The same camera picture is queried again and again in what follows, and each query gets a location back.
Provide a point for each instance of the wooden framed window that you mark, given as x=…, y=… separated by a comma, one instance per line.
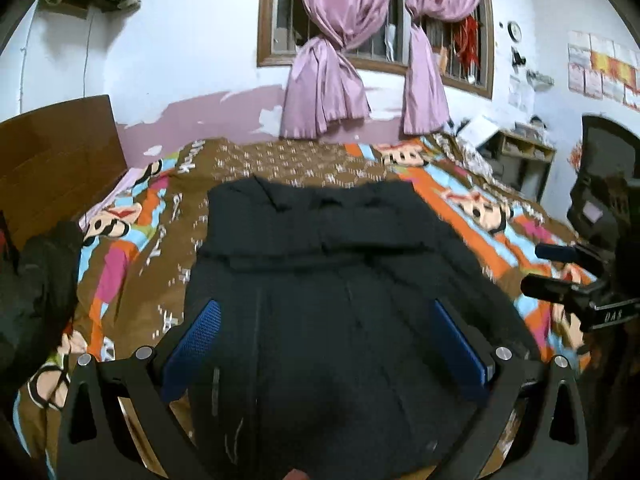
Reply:
x=267, y=55

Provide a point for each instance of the white wall paper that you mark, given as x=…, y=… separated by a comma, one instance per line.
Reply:
x=520, y=92

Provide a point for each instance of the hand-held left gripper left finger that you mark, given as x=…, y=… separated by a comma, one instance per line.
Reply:
x=192, y=350

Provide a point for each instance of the wooden headboard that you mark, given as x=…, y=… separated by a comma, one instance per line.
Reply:
x=55, y=160

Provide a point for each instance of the round wall clock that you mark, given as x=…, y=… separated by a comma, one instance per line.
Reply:
x=514, y=31

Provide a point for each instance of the group of wall certificates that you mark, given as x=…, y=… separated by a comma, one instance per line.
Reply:
x=605, y=65

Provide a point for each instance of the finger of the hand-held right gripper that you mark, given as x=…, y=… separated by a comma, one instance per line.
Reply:
x=560, y=252
x=555, y=290

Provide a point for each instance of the wide pink curtain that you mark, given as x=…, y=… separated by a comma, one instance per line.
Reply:
x=320, y=85

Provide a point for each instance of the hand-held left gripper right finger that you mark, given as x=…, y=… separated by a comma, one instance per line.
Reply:
x=462, y=350

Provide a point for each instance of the white paper sheets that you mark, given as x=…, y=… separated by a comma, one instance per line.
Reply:
x=480, y=130

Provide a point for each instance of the black wall lamp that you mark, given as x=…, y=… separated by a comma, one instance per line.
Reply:
x=518, y=57

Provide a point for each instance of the printed cartoon blanket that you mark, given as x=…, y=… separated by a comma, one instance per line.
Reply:
x=150, y=260

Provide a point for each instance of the crumpled dark jacket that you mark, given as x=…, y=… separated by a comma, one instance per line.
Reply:
x=35, y=300

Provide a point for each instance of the red hanging tassels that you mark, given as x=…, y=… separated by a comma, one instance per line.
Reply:
x=469, y=40

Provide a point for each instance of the black office chair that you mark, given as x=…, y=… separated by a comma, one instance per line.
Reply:
x=600, y=200

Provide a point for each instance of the black padded jacket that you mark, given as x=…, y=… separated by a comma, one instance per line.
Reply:
x=325, y=335

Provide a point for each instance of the wooden desk shelf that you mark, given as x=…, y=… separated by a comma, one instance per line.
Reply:
x=525, y=150

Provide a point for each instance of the small wall rack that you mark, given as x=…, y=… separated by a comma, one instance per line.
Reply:
x=540, y=78

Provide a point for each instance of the narrow pink curtain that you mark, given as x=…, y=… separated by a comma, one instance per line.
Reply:
x=425, y=90

